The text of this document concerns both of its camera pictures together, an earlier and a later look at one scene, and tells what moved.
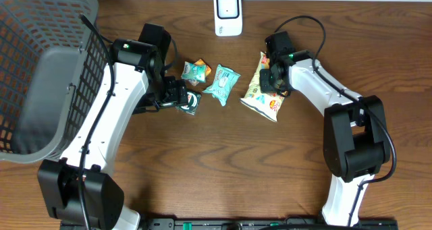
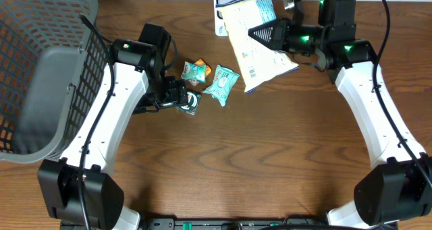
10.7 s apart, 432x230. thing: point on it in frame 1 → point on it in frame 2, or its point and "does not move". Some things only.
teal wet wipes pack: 223,83 does not move
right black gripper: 264,86 → 274,37
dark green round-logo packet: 194,100 does not move
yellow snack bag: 267,104 → 257,61
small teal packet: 194,72 does not move
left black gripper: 179,93 does not move
